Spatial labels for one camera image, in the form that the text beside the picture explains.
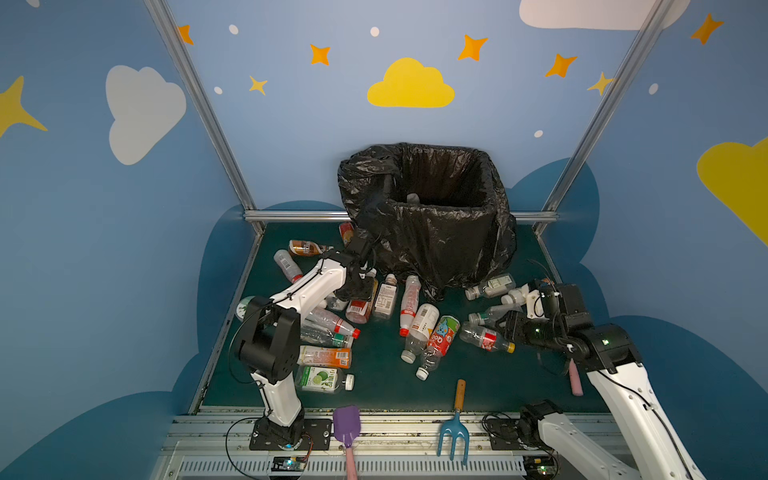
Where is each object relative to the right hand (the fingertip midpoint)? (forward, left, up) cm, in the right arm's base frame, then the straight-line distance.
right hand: (506, 322), depth 72 cm
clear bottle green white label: (+21, -5, -17) cm, 28 cm away
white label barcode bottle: (+6, +19, -15) cm, 25 cm away
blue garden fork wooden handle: (-20, +11, -20) cm, 30 cm away
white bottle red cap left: (+26, +66, -15) cm, 72 cm away
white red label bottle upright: (+13, +23, -17) cm, 32 cm away
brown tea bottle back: (+42, +48, -14) cm, 65 cm away
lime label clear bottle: (-11, +47, -17) cm, 51 cm away
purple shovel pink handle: (-22, +39, -21) cm, 49 cm away
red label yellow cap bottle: (+3, 0, -16) cm, 16 cm away
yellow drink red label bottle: (+7, +38, -11) cm, 40 cm away
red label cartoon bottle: (+1, +14, -16) cm, 21 cm away
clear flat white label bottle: (+16, +31, -17) cm, 39 cm away
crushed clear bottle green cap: (0, +49, -16) cm, 51 cm away
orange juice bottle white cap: (-5, +44, -15) cm, 47 cm away
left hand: (+13, +37, -12) cm, 41 cm away
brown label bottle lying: (+34, +62, -15) cm, 72 cm away
